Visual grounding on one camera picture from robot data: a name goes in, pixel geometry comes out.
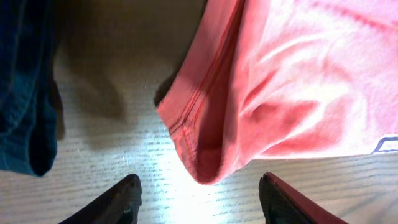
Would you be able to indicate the orange-red t-shirt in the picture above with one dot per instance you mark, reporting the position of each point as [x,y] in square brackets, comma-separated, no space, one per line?
[284,79]

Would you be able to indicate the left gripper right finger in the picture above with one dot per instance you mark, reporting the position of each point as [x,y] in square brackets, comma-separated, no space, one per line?
[283,204]

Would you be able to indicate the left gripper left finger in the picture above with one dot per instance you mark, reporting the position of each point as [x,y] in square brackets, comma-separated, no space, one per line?
[118,205]

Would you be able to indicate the folded dark printed t-shirt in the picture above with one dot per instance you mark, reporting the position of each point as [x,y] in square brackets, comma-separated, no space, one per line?
[28,119]

